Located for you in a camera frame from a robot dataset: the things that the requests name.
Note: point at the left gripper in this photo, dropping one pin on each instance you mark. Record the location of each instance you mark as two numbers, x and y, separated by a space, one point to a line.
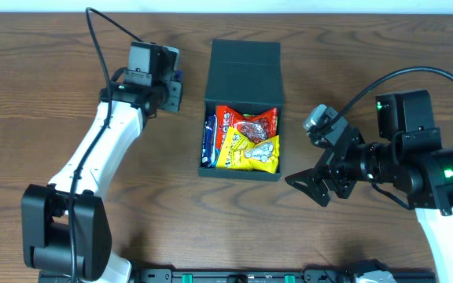
174 96

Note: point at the purple Dairy Milk chocolate bar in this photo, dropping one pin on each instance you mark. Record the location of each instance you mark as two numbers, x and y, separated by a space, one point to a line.
210 126

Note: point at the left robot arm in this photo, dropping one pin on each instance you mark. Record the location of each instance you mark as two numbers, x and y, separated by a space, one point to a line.
65 229

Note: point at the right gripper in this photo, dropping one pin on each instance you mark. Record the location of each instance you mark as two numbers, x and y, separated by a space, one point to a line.
339 167

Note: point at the yellow Hacks candy bag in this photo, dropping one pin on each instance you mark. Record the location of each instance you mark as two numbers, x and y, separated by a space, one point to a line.
239 153

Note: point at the red Hacks candy bag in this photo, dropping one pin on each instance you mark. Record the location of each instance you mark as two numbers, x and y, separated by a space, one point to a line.
256 128

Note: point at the blue Oreo cookie pack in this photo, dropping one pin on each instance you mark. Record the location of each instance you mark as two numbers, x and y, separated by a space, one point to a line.
208 151

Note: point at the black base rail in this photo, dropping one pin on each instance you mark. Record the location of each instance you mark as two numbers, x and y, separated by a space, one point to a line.
306 276

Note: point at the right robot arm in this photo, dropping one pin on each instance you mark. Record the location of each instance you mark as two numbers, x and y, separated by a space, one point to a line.
411 158

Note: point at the dark green box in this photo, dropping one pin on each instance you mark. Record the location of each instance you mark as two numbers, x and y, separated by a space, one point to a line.
247 77

